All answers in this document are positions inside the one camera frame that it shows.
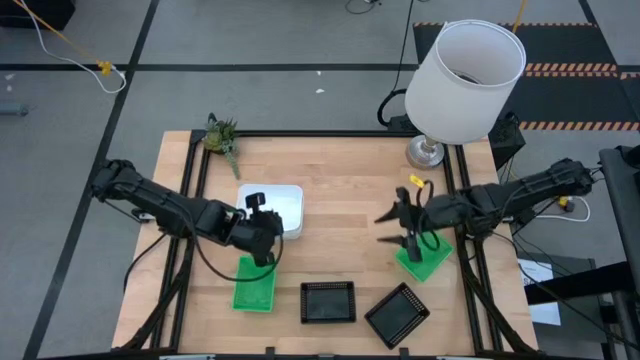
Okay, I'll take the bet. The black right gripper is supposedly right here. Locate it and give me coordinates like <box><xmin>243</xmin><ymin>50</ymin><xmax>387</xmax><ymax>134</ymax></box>
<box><xmin>374</xmin><ymin>187</ymin><xmax>451</xmax><ymax>264</ymax></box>

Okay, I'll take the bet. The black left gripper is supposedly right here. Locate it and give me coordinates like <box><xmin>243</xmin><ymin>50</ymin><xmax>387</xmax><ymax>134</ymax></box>
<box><xmin>230</xmin><ymin>191</ymin><xmax>277</xmax><ymax>269</ymax></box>

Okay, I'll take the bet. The green plastic slotted basket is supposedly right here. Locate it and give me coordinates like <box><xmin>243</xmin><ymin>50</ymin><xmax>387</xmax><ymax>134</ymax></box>
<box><xmin>231</xmin><ymin>254</ymin><xmax>278</xmax><ymax>314</ymax></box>
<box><xmin>394</xmin><ymin>230</ymin><xmax>455</xmax><ymax>284</ymax></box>

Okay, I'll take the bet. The black plastic slotted basket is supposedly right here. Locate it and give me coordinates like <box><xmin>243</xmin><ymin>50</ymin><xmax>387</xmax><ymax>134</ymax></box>
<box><xmin>299</xmin><ymin>280</ymin><xmax>358</xmax><ymax>325</ymax></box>
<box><xmin>363</xmin><ymin>281</ymin><xmax>432</xmax><ymax>351</ymax></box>

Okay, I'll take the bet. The potted succulent plant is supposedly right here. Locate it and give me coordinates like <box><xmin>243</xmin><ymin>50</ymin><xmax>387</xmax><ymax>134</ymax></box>
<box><xmin>201</xmin><ymin>112</ymin><xmax>243</xmax><ymax>181</ymax></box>

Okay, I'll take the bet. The small black power box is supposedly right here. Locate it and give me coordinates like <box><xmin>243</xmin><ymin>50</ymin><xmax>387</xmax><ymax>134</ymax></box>
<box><xmin>388</xmin><ymin>113</ymin><xmax>417</xmax><ymax>133</ymax></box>

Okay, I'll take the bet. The large black power box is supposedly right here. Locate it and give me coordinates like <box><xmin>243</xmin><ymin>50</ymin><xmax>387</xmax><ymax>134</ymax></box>
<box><xmin>487</xmin><ymin>110</ymin><xmax>527</xmax><ymax>170</ymax></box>

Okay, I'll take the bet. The white paper sheet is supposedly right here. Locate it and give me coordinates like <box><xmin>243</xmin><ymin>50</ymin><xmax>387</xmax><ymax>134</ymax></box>
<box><xmin>517</xmin><ymin>257</ymin><xmax>563</xmax><ymax>327</ymax></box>

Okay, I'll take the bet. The white shade silver table lamp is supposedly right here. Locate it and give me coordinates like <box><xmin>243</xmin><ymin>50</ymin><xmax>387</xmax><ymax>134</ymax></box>
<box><xmin>403</xmin><ymin>18</ymin><xmax>528</xmax><ymax>171</ymax></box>

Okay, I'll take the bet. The black stand beam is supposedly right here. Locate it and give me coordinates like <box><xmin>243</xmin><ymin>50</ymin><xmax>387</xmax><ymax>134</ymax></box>
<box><xmin>523</xmin><ymin>259</ymin><xmax>640</xmax><ymax>307</ymax></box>

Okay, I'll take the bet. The black hazard-striped floor mat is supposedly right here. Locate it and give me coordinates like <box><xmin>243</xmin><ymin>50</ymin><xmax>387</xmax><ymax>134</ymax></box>
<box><xmin>412</xmin><ymin>20</ymin><xmax>640</xmax><ymax>133</ymax></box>

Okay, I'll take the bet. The black side desk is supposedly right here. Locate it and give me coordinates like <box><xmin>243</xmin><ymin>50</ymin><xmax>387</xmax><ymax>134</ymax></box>
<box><xmin>597</xmin><ymin>144</ymin><xmax>640</xmax><ymax>296</ymax></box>

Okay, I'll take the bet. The grey bar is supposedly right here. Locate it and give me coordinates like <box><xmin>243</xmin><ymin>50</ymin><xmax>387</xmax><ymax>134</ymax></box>
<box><xmin>0</xmin><ymin>102</ymin><xmax>30</xmax><ymax>118</ymax></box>

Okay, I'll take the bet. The black case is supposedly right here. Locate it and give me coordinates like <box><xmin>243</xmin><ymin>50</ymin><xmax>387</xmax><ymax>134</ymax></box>
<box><xmin>0</xmin><ymin>0</ymin><xmax>77</xmax><ymax>31</ymax></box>

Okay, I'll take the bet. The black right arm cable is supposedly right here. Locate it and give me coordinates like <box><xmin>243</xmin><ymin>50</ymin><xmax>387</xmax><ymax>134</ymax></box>
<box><xmin>416</xmin><ymin>178</ymin><xmax>442</xmax><ymax>252</ymax></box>

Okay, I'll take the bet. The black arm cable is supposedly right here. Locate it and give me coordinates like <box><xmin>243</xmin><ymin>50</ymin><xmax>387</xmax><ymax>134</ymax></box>
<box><xmin>191</xmin><ymin>232</ymin><xmax>286</xmax><ymax>284</ymax></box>
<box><xmin>416</xmin><ymin>178</ymin><xmax>442</xmax><ymax>252</ymax></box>

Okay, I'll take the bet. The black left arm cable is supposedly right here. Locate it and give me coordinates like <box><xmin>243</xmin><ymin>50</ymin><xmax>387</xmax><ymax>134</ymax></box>
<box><xmin>191</xmin><ymin>232</ymin><xmax>286</xmax><ymax>284</ymax></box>

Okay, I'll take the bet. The black power cable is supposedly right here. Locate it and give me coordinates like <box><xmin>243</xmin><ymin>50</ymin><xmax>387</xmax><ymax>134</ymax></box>
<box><xmin>376</xmin><ymin>0</ymin><xmax>417</xmax><ymax>129</ymax></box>

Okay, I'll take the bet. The black aluminium table frame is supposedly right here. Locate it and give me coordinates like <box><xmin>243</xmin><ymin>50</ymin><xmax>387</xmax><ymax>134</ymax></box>
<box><xmin>117</xmin><ymin>128</ymin><xmax>544</xmax><ymax>359</ymax></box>

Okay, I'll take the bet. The white power cable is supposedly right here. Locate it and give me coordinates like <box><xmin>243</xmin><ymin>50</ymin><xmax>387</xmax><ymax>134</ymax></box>
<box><xmin>534</xmin><ymin>195</ymin><xmax>592</xmax><ymax>224</ymax></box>

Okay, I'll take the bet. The white floor cable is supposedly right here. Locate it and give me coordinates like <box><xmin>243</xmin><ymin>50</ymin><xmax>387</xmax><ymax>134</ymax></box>
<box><xmin>18</xmin><ymin>0</ymin><xmax>128</xmax><ymax>96</ymax></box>

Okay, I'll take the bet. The yellow cord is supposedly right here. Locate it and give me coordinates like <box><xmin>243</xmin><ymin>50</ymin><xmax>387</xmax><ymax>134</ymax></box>
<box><xmin>10</xmin><ymin>0</ymin><xmax>115</xmax><ymax>77</ymax></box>
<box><xmin>512</xmin><ymin>0</ymin><xmax>530</xmax><ymax>32</ymax></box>

